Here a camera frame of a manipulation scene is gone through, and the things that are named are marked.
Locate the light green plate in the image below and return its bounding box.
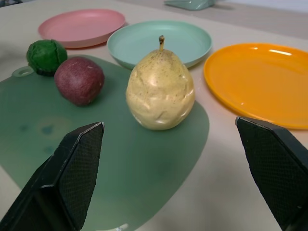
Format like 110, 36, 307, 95
106, 20, 213, 70

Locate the yellow pear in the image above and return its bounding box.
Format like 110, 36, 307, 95
125, 35, 196, 131

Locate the orange plate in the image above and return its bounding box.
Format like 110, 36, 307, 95
203, 43, 308, 131

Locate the green round vegetable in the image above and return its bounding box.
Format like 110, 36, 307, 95
26, 39, 68, 77

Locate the pale green tray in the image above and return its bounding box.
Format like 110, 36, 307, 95
164, 0, 217, 12

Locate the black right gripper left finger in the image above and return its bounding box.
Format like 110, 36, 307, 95
0, 121, 105, 231

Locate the dark red round fruit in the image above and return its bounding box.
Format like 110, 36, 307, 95
53, 56, 105, 107

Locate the pink plate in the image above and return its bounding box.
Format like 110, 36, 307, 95
38, 9, 127, 49

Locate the green cutting mat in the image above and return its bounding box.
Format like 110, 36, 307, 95
0, 54, 210, 231

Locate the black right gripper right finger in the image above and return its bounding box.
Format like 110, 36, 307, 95
235, 116, 308, 231

